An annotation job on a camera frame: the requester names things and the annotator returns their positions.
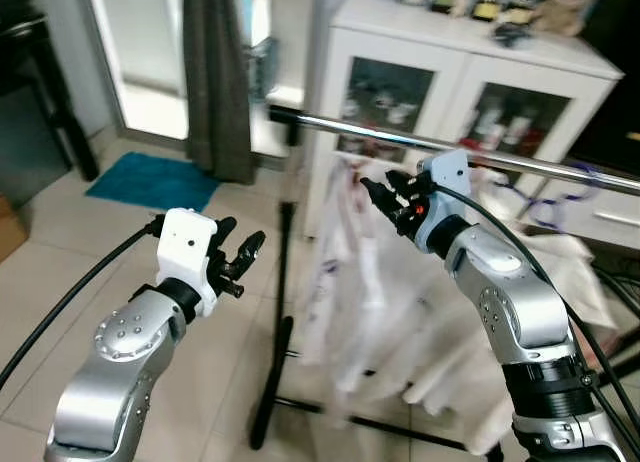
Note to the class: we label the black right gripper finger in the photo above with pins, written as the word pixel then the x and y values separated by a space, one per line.
pixel 399 183
pixel 380 198

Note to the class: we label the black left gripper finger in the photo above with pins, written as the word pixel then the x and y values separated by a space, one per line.
pixel 226 230
pixel 250 250

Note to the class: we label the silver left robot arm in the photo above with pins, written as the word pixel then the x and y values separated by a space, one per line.
pixel 120 332

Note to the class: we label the blue plastic hanger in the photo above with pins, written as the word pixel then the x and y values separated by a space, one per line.
pixel 530 214

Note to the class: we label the silver black clothes rack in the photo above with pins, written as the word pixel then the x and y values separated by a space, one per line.
pixel 380 132

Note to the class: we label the white printed T-shirt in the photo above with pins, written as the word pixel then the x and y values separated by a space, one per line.
pixel 340 272

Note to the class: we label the teal floor mat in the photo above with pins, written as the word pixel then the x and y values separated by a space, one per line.
pixel 150 180

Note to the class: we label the dark grey curtain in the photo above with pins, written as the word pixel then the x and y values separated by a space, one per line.
pixel 220 82

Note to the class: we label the white glass door cabinet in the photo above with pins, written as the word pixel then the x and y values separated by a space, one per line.
pixel 420 27

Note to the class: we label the small black object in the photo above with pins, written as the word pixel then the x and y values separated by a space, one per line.
pixel 512 34

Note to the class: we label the white low drawer unit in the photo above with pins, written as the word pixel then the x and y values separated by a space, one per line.
pixel 600 217

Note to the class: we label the black table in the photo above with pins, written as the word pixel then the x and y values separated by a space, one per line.
pixel 70 122

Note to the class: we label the white framed glass door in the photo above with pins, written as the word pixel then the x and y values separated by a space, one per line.
pixel 150 52

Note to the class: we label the gold black trophy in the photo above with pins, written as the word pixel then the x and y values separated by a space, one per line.
pixel 520 12
pixel 488 4

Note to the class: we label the cardboard box printed C/NO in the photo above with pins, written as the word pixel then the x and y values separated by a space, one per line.
pixel 10 232

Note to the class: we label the black television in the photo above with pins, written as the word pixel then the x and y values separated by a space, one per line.
pixel 610 82

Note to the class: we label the beige teddy bear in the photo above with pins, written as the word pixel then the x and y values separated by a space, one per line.
pixel 565 7

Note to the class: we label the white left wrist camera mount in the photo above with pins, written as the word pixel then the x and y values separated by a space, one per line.
pixel 185 244

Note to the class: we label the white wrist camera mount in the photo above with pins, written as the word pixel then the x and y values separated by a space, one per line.
pixel 185 244
pixel 447 177

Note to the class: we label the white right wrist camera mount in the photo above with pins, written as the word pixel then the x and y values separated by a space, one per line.
pixel 447 177

